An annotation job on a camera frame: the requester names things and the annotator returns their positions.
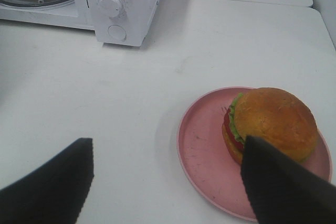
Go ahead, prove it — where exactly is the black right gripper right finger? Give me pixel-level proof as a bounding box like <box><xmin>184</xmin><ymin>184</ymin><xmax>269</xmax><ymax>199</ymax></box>
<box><xmin>240</xmin><ymin>135</ymin><xmax>335</xmax><ymax>223</ymax></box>

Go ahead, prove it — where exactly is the pink round plate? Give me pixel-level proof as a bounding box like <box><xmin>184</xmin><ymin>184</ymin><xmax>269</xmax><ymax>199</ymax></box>
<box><xmin>177</xmin><ymin>88</ymin><xmax>332</xmax><ymax>220</ymax></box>

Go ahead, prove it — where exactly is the white microwave knob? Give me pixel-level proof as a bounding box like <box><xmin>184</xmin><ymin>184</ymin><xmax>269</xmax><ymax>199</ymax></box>
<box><xmin>98</xmin><ymin>0</ymin><xmax>123</xmax><ymax>18</ymax></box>

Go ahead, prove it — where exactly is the white microwave oven body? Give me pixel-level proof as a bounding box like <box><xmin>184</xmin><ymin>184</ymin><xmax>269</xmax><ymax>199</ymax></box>
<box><xmin>1</xmin><ymin>0</ymin><xmax>160</xmax><ymax>47</ymax></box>

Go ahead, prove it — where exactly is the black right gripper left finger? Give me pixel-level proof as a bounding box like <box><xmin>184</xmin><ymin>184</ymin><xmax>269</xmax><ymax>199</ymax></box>
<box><xmin>1</xmin><ymin>138</ymin><xmax>94</xmax><ymax>223</ymax></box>

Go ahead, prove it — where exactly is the toy burger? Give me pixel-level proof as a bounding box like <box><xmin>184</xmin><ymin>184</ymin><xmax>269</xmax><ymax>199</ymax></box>
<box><xmin>222</xmin><ymin>88</ymin><xmax>319</xmax><ymax>164</ymax></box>

